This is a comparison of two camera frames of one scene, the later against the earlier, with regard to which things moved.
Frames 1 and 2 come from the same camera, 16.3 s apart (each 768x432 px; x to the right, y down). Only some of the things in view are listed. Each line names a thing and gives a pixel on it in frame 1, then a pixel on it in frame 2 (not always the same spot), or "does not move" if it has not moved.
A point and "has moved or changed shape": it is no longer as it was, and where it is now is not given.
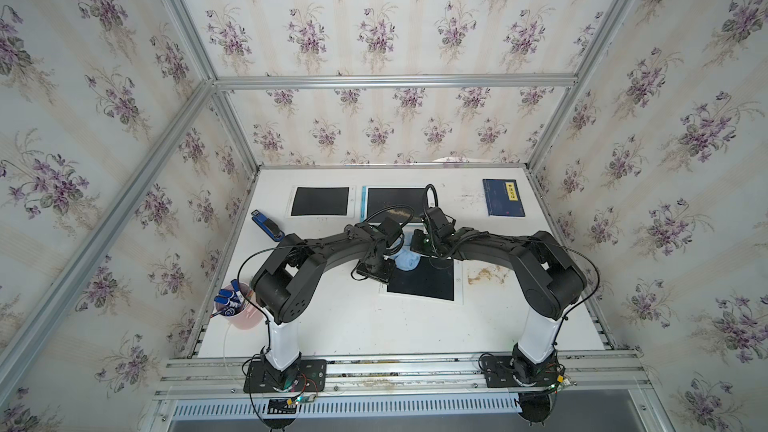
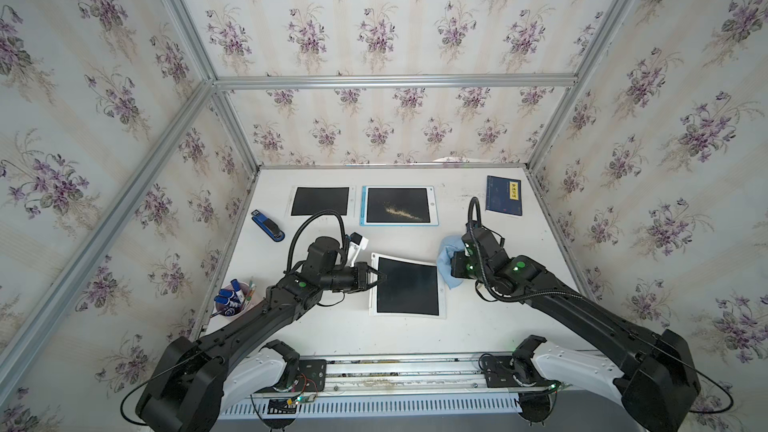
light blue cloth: [406, 259] -> [448, 246]
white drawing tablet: [435, 278] has moved or changed shape
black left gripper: [385, 276] -> [359, 277]
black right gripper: [414, 244] -> [458, 261]
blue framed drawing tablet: [402, 202] does not move
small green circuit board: [288, 406] does not move
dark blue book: [503, 198] does not move
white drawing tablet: [322, 201] does not move
